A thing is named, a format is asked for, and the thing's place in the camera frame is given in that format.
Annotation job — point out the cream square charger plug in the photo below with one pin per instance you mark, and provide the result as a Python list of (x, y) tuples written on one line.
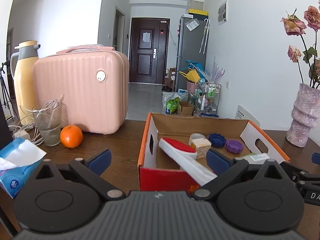
[(202, 146)]

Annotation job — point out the orange red cardboard box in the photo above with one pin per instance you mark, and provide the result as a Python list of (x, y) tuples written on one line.
[(158, 172)]

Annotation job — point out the grey refrigerator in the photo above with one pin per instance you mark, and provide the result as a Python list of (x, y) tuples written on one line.
[(188, 47)]

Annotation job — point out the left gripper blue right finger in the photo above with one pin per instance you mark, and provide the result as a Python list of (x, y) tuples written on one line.
[(217, 162)]

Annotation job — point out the purple textured vase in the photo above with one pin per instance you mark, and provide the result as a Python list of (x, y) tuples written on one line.
[(304, 115)]

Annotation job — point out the yellow thermos jug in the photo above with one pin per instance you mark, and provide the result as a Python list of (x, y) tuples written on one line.
[(21, 66)]

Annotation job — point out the dried pink rose bouquet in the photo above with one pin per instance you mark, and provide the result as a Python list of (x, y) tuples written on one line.
[(294, 26)]

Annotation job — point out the small brown cardboard box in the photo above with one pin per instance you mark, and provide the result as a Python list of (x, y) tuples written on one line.
[(185, 108)]

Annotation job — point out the pink hard suitcase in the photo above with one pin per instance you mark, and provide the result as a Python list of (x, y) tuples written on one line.
[(92, 83)]

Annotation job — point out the yellow box on refrigerator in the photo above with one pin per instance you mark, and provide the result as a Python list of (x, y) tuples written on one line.
[(199, 12)]

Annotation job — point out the white medicine bottle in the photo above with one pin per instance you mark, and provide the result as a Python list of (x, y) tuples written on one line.
[(256, 159)]

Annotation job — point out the white umbrella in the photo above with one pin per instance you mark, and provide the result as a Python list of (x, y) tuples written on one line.
[(205, 36)]

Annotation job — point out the blue ribbed bottle cap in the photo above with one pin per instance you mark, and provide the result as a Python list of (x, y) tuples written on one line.
[(217, 140)]

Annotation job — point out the red white lint brush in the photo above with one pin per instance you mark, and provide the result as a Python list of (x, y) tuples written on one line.
[(185, 157)]

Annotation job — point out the green plastic bag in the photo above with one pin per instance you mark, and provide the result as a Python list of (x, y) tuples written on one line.
[(172, 105)]

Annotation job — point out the clear glass cup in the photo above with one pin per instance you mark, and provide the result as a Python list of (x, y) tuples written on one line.
[(48, 122)]

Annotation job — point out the white tape roll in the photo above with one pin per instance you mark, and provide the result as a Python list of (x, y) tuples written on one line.
[(194, 136)]

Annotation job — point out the orange fruit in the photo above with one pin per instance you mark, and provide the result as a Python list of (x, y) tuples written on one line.
[(71, 136)]

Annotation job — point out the purple ribbed cap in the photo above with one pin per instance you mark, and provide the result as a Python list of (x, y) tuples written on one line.
[(234, 146)]

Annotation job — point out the metal trolley rack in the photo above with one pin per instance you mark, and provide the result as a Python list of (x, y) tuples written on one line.
[(208, 96)]

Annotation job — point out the dark brown entrance door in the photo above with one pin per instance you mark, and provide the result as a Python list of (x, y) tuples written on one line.
[(148, 50)]

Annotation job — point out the blue tissue pack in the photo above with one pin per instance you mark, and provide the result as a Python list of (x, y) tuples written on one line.
[(18, 161)]

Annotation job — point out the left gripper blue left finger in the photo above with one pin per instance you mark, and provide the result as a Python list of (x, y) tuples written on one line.
[(100, 162)]

